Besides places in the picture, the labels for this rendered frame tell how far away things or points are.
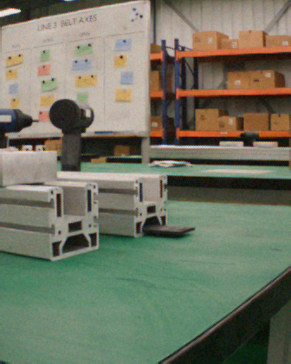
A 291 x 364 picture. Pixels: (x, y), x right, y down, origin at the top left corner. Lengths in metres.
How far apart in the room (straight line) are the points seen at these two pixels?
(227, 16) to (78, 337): 11.85
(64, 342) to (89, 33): 3.93
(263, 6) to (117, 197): 11.22
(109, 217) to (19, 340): 0.45
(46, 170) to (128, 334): 0.38
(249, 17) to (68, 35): 7.96
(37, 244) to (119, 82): 3.42
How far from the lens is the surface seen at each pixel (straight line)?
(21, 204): 0.68
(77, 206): 0.70
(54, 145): 5.73
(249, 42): 10.78
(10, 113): 1.30
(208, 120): 11.09
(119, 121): 4.01
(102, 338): 0.39
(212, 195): 2.27
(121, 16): 4.11
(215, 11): 12.30
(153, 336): 0.40
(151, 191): 0.86
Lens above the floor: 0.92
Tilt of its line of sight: 3 degrees down
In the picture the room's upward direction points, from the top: straight up
